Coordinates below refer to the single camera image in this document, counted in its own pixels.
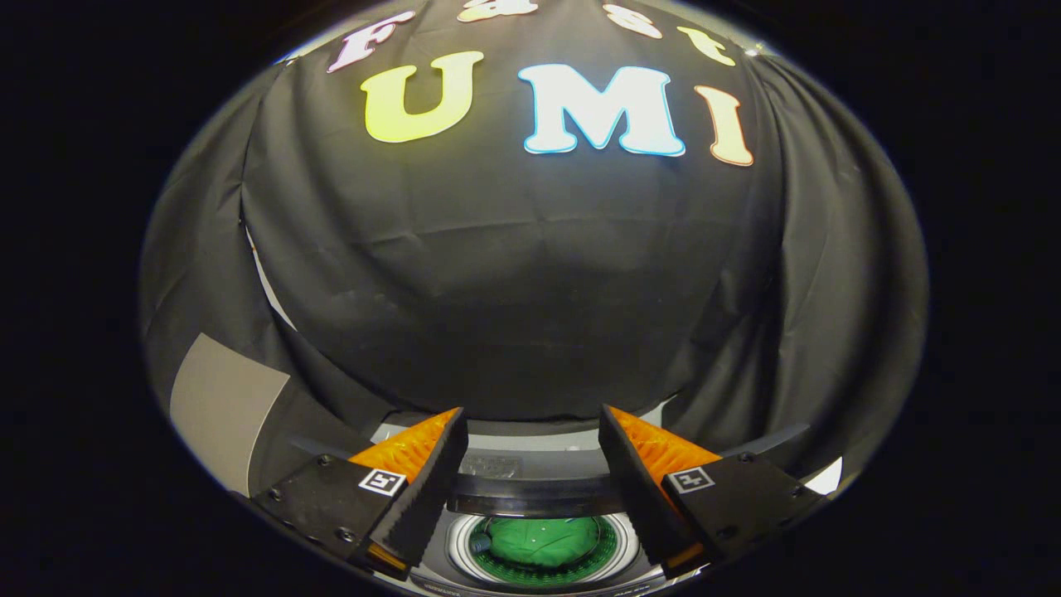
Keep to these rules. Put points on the grey washing machine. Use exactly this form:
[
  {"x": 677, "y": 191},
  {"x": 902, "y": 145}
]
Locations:
[{"x": 460, "y": 547}]

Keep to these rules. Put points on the green polo shirt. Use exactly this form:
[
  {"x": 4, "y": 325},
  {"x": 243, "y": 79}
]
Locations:
[{"x": 543, "y": 539}]

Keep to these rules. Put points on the grey cabinet with black top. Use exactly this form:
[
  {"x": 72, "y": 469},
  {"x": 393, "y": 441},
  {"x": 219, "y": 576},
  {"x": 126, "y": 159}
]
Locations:
[{"x": 220, "y": 398}]

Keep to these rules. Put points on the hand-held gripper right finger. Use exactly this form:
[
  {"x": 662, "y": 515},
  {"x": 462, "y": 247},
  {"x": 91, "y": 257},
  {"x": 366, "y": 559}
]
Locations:
[{"x": 634, "y": 489}]

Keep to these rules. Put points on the black backdrop cloth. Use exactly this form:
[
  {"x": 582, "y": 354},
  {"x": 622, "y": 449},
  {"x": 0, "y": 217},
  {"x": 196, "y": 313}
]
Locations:
[{"x": 514, "y": 274}]

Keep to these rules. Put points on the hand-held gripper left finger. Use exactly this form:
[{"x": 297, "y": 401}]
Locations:
[{"x": 431, "y": 489}]

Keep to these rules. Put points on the white sheet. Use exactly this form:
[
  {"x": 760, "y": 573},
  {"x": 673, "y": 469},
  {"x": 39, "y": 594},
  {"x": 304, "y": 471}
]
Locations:
[{"x": 825, "y": 478}]

